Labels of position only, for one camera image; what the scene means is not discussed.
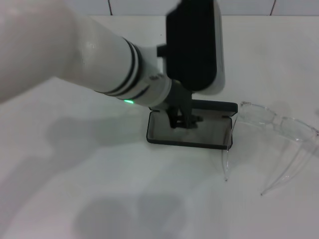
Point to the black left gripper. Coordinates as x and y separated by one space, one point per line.
180 99

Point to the black glasses case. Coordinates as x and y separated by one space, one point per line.
214 105

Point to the clear white glasses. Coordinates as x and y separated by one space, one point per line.
277 122

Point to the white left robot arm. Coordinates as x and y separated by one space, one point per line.
49 49

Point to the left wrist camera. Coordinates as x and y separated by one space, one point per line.
192 44

